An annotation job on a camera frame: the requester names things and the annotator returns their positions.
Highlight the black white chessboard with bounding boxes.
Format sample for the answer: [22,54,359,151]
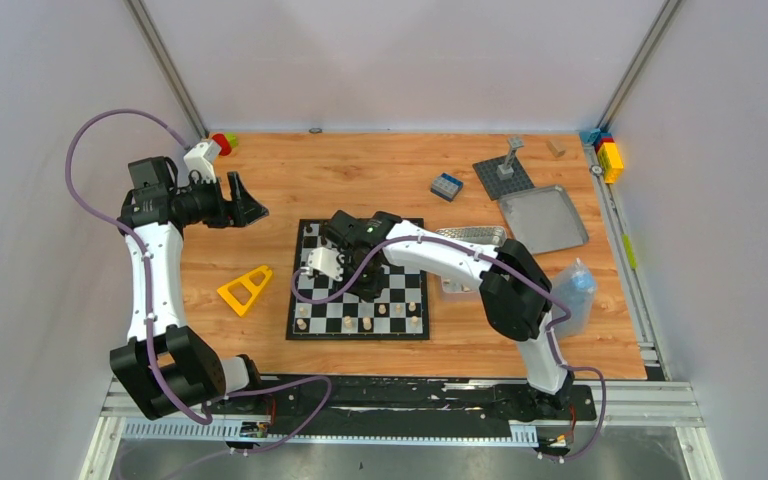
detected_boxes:
[285,219,430,341]

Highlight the metal tin box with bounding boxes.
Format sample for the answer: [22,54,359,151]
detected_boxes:
[436,226,508,302]

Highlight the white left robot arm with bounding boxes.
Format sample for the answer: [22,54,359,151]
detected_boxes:
[109,157,269,420]

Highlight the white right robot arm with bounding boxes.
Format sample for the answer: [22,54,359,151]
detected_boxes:
[308,210,574,418]

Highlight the coloured toy cylinders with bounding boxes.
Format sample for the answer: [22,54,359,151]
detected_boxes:
[211,133,239,156]

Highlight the yellow triangular plastic stand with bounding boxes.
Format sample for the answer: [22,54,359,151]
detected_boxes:
[217,265,274,318]

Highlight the blue grey toy brick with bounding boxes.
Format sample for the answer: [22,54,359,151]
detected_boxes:
[430,173,464,202]

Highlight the blue plastic bag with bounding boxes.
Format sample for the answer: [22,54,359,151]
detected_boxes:
[551,258,598,340]

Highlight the small wooden block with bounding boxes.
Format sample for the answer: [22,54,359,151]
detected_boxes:
[546,139,567,158]

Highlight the coloured toy brick stack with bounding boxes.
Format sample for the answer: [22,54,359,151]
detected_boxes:
[578,129,625,184]

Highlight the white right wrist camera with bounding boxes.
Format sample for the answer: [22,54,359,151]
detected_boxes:
[301,247,344,282]

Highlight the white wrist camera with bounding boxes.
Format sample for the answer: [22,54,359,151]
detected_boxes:
[183,140,221,183]
[301,247,344,282]

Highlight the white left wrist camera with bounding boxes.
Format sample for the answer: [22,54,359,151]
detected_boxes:
[183,140,221,183]

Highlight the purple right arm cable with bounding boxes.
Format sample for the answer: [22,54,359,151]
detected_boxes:
[289,235,608,464]

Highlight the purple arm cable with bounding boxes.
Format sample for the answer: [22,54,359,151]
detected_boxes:
[64,108,335,458]
[289,235,608,464]

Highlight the grey brick baseplate with post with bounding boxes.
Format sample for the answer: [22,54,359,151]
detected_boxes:
[472,136,535,201]

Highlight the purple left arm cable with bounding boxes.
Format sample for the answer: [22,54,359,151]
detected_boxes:
[64,108,335,458]

